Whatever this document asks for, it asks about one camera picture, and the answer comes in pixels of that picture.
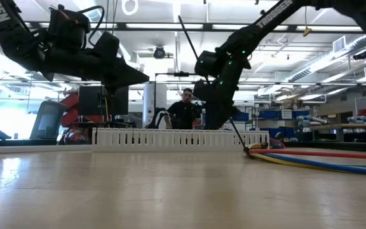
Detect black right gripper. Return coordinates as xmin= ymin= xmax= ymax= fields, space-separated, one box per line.
xmin=205 ymin=79 xmax=240 ymax=129

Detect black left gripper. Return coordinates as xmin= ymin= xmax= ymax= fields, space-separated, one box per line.
xmin=44 ymin=47 xmax=150 ymax=96

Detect white slotted cable duct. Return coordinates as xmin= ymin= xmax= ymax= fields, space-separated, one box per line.
xmin=91 ymin=127 xmax=271 ymax=153

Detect yellow cable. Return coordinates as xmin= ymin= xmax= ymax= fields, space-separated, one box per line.
xmin=248 ymin=142 xmax=341 ymax=173

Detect coloured wire bundle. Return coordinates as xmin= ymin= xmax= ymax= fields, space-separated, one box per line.
xmin=249 ymin=148 xmax=366 ymax=160

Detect person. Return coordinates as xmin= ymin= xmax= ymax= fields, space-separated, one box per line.
xmin=165 ymin=88 xmax=203 ymax=130

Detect white pillar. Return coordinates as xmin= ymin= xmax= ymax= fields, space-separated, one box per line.
xmin=142 ymin=83 xmax=168 ymax=128

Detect black monitor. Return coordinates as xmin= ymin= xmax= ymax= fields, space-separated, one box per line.
xmin=78 ymin=85 xmax=130 ymax=117

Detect red machine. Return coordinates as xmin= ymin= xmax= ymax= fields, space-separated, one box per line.
xmin=58 ymin=92 xmax=106 ymax=144

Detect red tag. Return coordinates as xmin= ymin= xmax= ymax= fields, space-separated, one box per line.
xmin=59 ymin=8 xmax=79 ymax=24

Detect grey office chair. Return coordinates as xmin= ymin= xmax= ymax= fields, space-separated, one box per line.
xmin=29 ymin=101 xmax=69 ymax=141

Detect pale blue tube roll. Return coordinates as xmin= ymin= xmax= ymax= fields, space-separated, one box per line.
xmin=295 ymin=114 xmax=330 ymax=133
xmin=347 ymin=115 xmax=366 ymax=125

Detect wooden workbench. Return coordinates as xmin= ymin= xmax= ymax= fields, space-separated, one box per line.
xmin=309 ymin=123 xmax=366 ymax=142

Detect ceiling air vent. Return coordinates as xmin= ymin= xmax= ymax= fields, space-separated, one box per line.
xmin=332 ymin=35 xmax=348 ymax=53

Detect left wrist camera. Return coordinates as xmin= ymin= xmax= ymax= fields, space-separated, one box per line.
xmin=91 ymin=31 xmax=121 ymax=63

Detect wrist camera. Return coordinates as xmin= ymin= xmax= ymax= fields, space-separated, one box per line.
xmin=91 ymin=31 xmax=121 ymax=63
xmin=193 ymin=79 xmax=214 ymax=102

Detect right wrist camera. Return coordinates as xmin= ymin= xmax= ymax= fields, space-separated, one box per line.
xmin=193 ymin=79 xmax=214 ymax=102

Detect black dome camera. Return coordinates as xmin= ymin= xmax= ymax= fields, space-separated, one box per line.
xmin=152 ymin=45 xmax=167 ymax=60

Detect black camera cable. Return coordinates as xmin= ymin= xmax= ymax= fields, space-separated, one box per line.
xmin=76 ymin=4 xmax=106 ymax=47

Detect white hanging ring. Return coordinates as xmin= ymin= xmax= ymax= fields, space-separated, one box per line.
xmin=120 ymin=0 xmax=140 ymax=17

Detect thin red wire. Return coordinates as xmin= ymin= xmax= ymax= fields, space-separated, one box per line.
xmin=267 ymin=137 xmax=287 ymax=149

